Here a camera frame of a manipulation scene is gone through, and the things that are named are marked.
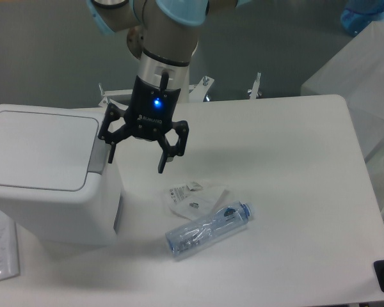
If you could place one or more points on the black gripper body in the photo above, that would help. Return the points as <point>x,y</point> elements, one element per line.
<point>150,110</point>

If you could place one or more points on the white trash can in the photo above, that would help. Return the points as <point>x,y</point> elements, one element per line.
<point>55,177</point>

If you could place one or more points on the clear plastic water bottle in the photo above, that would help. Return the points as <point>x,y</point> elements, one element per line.
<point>201,233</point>

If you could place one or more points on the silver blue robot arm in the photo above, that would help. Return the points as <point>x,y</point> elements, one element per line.
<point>170,32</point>

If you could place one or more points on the clear plastic packaging bag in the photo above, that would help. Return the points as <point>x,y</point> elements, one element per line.
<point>194,199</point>

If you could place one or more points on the white paper sheet in sleeve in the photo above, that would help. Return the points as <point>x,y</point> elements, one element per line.
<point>9,253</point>

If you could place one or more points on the translucent plastic storage box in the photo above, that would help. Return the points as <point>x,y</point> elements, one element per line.
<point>356,73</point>

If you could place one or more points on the blue plastic bag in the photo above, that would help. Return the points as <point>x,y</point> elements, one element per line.
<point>357,15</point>

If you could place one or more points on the white pedestal base frame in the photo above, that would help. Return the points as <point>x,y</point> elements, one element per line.
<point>196,92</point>

